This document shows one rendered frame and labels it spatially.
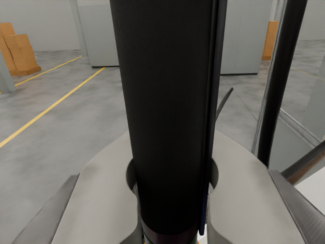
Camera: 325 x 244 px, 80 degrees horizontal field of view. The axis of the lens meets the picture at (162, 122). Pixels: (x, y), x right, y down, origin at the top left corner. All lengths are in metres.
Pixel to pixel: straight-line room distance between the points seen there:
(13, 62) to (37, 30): 6.39
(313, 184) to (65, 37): 13.66
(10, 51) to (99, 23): 3.02
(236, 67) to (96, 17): 4.71
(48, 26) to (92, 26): 6.82
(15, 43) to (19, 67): 0.76
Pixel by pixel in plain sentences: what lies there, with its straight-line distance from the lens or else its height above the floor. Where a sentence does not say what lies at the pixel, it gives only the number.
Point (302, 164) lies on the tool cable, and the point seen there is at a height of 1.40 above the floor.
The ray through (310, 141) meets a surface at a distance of 1.22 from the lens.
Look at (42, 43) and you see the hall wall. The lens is 14.60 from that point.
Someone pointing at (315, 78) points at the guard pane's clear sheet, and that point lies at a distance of 1.22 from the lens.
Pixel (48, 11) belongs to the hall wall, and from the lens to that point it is 14.08.
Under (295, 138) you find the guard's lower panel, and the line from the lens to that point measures 1.33.
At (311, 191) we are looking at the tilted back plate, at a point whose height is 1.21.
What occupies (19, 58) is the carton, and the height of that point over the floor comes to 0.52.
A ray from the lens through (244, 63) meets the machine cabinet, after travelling 5.98.
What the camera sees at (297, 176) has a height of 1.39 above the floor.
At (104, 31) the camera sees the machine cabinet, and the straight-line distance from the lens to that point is 7.48.
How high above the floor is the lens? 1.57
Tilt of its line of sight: 28 degrees down
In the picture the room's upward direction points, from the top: 3 degrees counter-clockwise
